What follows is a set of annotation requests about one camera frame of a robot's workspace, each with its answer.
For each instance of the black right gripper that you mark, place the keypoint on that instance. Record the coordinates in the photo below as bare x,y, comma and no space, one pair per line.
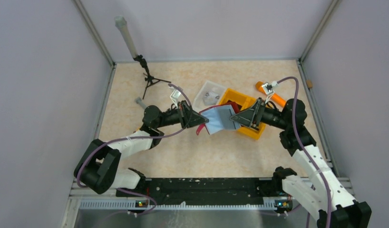
259,114

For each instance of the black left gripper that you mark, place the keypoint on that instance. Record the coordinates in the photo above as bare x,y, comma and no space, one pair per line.
184,114

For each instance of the red card holder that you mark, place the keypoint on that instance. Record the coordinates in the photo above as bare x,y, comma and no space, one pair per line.
219,118

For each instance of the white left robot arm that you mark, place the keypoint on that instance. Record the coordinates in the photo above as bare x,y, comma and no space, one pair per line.
98,169

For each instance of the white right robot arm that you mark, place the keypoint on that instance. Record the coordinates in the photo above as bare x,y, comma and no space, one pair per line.
326,200

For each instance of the silver card in white bin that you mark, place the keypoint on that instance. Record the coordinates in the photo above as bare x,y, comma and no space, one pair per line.
211,98

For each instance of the orange plastic cylinder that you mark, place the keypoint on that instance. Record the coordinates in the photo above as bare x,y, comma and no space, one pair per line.
276,98

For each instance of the white plastic bin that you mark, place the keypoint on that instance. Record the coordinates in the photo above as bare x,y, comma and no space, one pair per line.
197,103

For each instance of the black mini tripod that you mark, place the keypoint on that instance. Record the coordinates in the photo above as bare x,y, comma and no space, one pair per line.
150,80

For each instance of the grey toy block bar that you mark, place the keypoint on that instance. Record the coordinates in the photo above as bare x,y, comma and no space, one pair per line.
140,102

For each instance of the grey tube on tripod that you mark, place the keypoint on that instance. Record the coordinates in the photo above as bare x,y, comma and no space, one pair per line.
121,24

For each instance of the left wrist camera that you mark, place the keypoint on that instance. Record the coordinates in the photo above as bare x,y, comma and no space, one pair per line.
176,93

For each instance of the small brown wall knob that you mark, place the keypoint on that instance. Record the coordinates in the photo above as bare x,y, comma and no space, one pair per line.
309,84

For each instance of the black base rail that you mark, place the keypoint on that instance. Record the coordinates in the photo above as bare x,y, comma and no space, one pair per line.
212,191

